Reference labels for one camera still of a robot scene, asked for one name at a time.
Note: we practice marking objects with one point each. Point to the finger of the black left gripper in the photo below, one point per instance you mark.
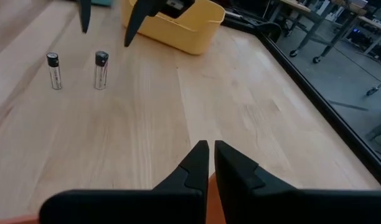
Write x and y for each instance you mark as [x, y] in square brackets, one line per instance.
[84, 15]
[137, 21]

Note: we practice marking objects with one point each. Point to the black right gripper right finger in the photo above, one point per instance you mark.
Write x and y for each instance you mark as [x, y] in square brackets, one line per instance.
[287, 205]

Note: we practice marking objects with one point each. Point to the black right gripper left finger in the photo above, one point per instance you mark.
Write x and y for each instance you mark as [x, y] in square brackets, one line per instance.
[147, 205]

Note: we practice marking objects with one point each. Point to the yellow plastic bin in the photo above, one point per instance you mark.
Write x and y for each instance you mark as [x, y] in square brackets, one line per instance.
[184, 34]

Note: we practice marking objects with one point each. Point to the silver and black battery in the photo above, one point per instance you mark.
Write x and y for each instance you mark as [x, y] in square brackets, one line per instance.
[101, 71]
[54, 73]

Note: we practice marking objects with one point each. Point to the grey rolling table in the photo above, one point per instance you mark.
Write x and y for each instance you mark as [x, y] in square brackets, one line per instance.
[315, 29]

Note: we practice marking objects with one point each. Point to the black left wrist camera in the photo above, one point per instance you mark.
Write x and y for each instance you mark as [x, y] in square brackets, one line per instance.
[176, 6]

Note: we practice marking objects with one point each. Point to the black aluminium table frame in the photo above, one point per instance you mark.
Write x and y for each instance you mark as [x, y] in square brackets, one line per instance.
[335, 118]

